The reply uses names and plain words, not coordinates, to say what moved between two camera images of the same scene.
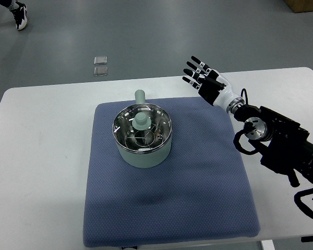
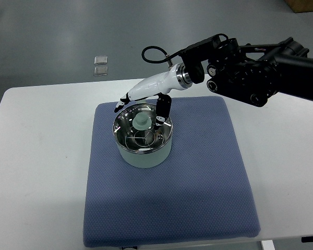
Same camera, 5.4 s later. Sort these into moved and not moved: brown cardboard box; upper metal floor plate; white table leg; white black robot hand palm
Moved: white black robot hand palm
Not moved: upper metal floor plate; brown cardboard box; white table leg
